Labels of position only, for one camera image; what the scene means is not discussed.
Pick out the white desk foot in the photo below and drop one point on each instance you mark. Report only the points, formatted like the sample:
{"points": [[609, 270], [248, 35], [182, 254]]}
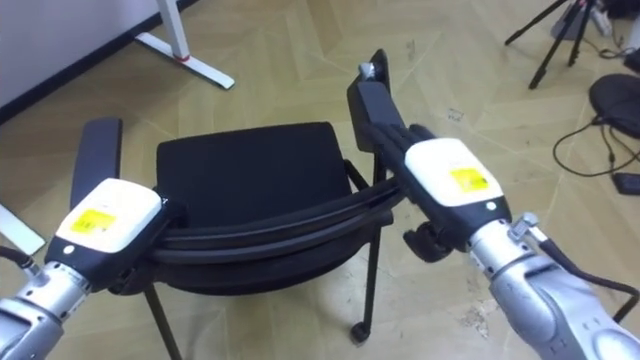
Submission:
{"points": [[17, 230]]}

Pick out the black tripod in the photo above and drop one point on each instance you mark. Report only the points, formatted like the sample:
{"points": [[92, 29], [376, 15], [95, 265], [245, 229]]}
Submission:
{"points": [[560, 35]]}

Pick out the white desk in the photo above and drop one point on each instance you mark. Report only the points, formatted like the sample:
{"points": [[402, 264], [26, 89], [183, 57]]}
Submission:
{"points": [[182, 45]]}

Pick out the black office chair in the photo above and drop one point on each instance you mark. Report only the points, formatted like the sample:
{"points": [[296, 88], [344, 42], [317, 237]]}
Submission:
{"points": [[250, 200]]}

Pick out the black round bag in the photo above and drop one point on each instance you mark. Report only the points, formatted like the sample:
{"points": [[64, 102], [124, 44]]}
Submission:
{"points": [[617, 102]]}

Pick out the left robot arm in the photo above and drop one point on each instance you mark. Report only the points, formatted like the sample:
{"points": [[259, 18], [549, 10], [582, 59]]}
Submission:
{"points": [[37, 305]]}

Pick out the black power adapter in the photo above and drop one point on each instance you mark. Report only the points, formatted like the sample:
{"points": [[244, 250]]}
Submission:
{"points": [[627, 183]]}

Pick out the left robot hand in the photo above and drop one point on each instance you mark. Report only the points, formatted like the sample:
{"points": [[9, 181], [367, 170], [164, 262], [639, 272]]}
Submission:
{"points": [[107, 220]]}

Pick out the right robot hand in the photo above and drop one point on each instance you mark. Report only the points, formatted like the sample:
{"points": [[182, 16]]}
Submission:
{"points": [[450, 177]]}

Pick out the white power strip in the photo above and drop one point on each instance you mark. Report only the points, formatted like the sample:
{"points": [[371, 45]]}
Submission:
{"points": [[601, 20]]}

